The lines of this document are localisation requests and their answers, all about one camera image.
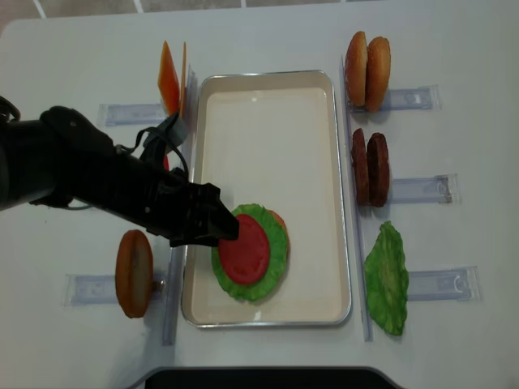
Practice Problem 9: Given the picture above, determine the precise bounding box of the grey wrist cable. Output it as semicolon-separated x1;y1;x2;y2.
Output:
115;126;190;179

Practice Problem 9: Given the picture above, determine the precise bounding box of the black device at table edge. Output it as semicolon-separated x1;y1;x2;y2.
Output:
145;367;398;388

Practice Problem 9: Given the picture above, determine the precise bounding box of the brown meat patty outer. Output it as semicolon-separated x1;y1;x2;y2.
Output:
351;128;369;206

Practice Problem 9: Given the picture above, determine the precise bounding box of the clear left front rail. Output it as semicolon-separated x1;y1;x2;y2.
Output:
162;64;199;346

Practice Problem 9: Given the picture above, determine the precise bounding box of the bun half outer right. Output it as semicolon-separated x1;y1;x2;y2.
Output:
345;31;367;106

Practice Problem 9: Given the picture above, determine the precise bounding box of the brown meat patty inner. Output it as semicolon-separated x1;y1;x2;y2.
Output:
367;133;390;207

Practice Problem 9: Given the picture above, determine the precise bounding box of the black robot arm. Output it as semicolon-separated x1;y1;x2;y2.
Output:
1;99;239;247

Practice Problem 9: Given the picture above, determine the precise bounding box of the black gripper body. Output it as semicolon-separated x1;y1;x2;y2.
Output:
137;168;222;247

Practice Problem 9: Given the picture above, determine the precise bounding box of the bun half inner right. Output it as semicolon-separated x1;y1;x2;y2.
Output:
365;36;391;113

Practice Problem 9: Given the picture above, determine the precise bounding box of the clear pusher rack middle right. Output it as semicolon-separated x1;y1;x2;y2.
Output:
388;174;461;204

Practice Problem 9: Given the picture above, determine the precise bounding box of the clear right front rail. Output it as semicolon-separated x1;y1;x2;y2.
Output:
339;54;373;342

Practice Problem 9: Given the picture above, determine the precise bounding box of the brown meat patty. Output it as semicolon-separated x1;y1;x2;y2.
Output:
367;133;390;207
351;128;369;206

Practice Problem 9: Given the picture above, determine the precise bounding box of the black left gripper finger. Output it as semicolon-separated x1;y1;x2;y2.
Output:
208;202;239;241

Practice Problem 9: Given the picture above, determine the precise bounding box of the clear rail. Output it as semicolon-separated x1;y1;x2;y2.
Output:
339;54;373;342
162;64;199;346

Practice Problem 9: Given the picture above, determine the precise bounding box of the green lettuce leaf in tray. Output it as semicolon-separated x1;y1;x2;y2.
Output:
212;203;289;302

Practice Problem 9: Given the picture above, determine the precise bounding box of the bun half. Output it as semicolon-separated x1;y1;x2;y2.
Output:
365;36;391;113
345;31;367;106

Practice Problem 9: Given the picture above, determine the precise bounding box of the orange cheese slice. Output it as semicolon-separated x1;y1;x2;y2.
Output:
157;41;181;116

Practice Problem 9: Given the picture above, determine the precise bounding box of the metal tray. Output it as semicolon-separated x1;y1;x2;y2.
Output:
181;71;351;328

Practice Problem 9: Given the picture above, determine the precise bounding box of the bun slice on left rack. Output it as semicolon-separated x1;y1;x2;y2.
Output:
115;229;153;318

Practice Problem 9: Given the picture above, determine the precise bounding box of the clear pusher rack near right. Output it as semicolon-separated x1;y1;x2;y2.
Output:
408;266;482;301

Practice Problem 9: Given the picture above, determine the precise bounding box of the clear pusher rack far right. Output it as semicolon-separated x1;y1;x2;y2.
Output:
348;84;441;111

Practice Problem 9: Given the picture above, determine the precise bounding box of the clear pusher rack near left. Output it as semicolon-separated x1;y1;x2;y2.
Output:
60;273;167;306

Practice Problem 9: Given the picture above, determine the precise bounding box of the green lettuce leaf right rack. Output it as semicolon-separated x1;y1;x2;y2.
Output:
364;221;410;336

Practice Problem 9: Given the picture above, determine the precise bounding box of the bun under lettuce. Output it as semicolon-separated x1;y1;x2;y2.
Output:
268;210;290;261

